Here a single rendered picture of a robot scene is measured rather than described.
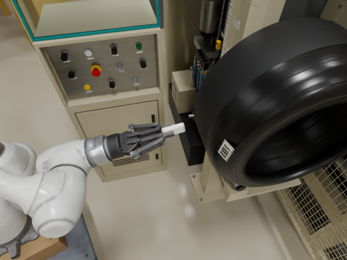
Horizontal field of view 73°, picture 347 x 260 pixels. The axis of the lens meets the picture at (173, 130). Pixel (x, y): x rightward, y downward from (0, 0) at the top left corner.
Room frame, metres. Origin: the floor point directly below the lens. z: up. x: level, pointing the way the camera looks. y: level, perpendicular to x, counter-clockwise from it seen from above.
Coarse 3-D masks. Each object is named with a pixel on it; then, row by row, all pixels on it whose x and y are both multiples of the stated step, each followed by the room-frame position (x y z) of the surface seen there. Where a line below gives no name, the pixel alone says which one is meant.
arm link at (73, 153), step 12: (60, 144) 0.40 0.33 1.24; (72, 144) 0.40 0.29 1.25; (84, 144) 0.40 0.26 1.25; (48, 156) 0.36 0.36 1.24; (60, 156) 0.35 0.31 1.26; (72, 156) 0.35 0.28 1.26; (84, 156) 0.36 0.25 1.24; (36, 168) 0.34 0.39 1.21; (48, 168) 0.33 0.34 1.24; (84, 168) 0.33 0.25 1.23
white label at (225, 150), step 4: (224, 140) 0.40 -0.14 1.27; (224, 144) 0.39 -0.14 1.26; (228, 144) 0.38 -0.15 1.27; (220, 148) 0.39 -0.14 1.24; (224, 148) 0.38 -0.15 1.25; (228, 148) 0.38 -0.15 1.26; (232, 148) 0.37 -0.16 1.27; (220, 152) 0.39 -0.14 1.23; (224, 152) 0.38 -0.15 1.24; (228, 152) 0.37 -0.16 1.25; (224, 156) 0.37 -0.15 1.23; (228, 156) 0.36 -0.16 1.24
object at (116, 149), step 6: (126, 132) 0.46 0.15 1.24; (132, 132) 0.46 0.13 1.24; (108, 138) 0.42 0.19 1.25; (114, 138) 0.42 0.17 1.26; (120, 138) 0.43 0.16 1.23; (126, 138) 0.43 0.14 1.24; (132, 138) 0.43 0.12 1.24; (108, 144) 0.40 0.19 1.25; (114, 144) 0.40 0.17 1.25; (120, 144) 0.41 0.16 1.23; (126, 144) 0.41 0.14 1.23; (132, 144) 0.41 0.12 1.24; (138, 144) 0.41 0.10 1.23; (108, 150) 0.38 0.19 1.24; (114, 150) 0.38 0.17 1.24; (120, 150) 0.39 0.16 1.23; (126, 150) 0.39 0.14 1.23; (132, 150) 0.39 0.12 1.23; (114, 156) 0.38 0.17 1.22; (120, 156) 0.38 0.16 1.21
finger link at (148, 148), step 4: (156, 140) 0.41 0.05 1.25; (160, 140) 0.41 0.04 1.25; (148, 144) 0.40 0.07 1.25; (152, 144) 0.40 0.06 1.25; (156, 144) 0.40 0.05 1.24; (160, 144) 0.41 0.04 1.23; (140, 148) 0.39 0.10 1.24; (144, 148) 0.39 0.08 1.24; (148, 148) 0.39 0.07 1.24; (152, 148) 0.40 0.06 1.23; (156, 148) 0.40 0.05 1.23; (136, 152) 0.38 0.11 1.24; (140, 152) 0.38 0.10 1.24; (144, 152) 0.38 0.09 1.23; (148, 152) 0.39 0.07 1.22; (136, 156) 0.37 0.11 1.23; (140, 156) 0.38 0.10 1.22
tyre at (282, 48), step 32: (256, 32) 0.65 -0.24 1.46; (288, 32) 0.60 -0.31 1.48; (320, 32) 0.59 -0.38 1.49; (224, 64) 0.59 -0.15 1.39; (256, 64) 0.53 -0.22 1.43; (288, 64) 0.49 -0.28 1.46; (320, 64) 0.46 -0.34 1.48; (224, 96) 0.50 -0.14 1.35; (256, 96) 0.44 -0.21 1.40; (288, 96) 0.41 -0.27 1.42; (320, 96) 0.41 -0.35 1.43; (224, 128) 0.42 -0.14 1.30; (256, 128) 0.38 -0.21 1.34; (288, 128) 0.69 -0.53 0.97; (320, 128) 0.63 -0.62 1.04; (224, 160) 0.38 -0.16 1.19; (256, 160) 0.55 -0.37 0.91; (288, 160) 0.54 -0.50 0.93; (320, 160) 0.47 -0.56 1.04
